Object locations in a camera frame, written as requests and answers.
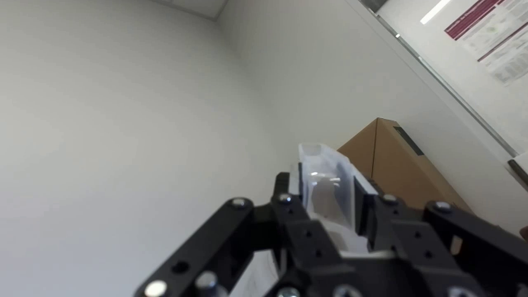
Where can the clear plastic jug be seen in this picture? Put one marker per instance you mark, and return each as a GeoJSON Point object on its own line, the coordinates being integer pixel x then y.
{"type": "Point", "coordinates": [326, 186]}

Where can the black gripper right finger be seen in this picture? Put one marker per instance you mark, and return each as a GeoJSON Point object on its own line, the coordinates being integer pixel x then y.
{"type": "Point", "coordinates": [439, 247]}

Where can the white purple wall poster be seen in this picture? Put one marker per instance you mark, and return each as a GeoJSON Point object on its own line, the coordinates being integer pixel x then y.
{"type": "Point", "coordinates": [495, 38]}

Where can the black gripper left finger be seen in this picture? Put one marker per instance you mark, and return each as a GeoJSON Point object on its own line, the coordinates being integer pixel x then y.
{"type": "Point", "coordinates": [307, 247]}

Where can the white wall board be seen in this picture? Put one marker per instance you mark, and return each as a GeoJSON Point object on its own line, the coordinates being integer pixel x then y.
{"type": "Point", "coordinates": [429, 42]}

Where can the brown cardboard box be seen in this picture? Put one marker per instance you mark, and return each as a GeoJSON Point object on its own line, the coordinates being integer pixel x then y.
{"type": "Point", "coordinates": [396, 158]}

